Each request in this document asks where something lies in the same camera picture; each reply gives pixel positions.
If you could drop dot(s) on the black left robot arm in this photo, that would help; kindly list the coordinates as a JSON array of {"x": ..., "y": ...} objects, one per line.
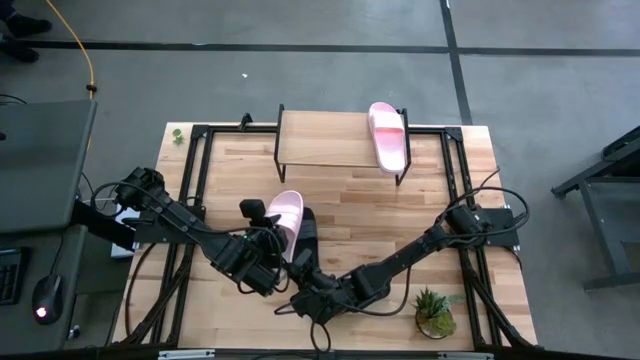
[{"x": 190, "y": 225}]

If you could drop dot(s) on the dark grey desk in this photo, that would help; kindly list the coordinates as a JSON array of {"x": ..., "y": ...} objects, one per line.
[{"x": 30, "y": 340}]

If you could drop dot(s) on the black slide sandal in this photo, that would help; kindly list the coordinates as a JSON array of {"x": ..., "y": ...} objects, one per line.
[{"x": 310, "y": 230}]

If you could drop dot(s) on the pink slide sandal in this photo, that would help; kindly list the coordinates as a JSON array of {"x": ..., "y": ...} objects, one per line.
[
  {"x": 387, "y": 137},
  {"x": 290, "y": 210}
]

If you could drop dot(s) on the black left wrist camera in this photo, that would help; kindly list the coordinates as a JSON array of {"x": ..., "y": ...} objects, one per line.
[{"x": 252, "y": 211}]

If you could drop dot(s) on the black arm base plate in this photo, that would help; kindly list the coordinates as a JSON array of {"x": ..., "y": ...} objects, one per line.
[
  {"x": 502, "y": 220},
  {"x": 150, "y": 236}
]

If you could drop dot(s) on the black keyboard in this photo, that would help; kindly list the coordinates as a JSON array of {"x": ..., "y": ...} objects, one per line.
[{"x": 7, "y": 275}]

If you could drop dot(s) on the black metal stand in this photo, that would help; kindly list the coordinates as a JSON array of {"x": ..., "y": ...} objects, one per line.
[{"x": 600, "y": 225}]

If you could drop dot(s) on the potted green succulent plant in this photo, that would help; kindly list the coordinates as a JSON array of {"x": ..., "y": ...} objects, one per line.
[{"x": 432, "y": 312}]

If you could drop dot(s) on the grey flat panel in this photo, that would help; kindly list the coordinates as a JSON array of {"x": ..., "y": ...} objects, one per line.
[{"x": 40, "y": 165}]

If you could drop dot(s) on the silver metal bracket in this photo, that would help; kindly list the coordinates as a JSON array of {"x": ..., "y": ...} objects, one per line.
[
  {"x": 185, "y": 355},
  {"x": 465, "y": 356}
]

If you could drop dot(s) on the black metal beam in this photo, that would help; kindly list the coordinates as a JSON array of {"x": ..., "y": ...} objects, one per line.
[{"x": 100, "y": 225}]

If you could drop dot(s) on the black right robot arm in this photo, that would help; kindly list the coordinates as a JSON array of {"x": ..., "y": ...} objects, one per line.
[{"x": 400, "y": 260}]

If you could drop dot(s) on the black computer mouse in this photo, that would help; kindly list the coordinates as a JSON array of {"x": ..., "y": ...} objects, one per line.
[{"x": 47, "y": 300}]

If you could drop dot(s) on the black aluminium table frame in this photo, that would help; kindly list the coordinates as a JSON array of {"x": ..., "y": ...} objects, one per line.
[{"x": 430, "y": 131}]

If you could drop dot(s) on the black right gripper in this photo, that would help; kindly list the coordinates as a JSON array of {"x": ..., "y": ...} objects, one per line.
[{"x": 320, "y": 300}]

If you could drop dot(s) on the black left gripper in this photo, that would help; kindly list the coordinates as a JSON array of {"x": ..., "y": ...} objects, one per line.
[{"x": 260, "y": 242}]

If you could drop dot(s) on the white power strip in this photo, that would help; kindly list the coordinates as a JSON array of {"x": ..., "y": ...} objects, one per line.
[{"x": 119, "y": 250}]

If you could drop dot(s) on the person's shoe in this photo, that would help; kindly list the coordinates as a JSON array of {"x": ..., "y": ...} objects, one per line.
[
  {"x": 30, "y": 25},
  {"x": 20, "y": 50}
]

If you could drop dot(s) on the wooden shelf with black legs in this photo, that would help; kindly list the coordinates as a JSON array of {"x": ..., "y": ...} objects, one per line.
[{"x": 325, "y": 137}]

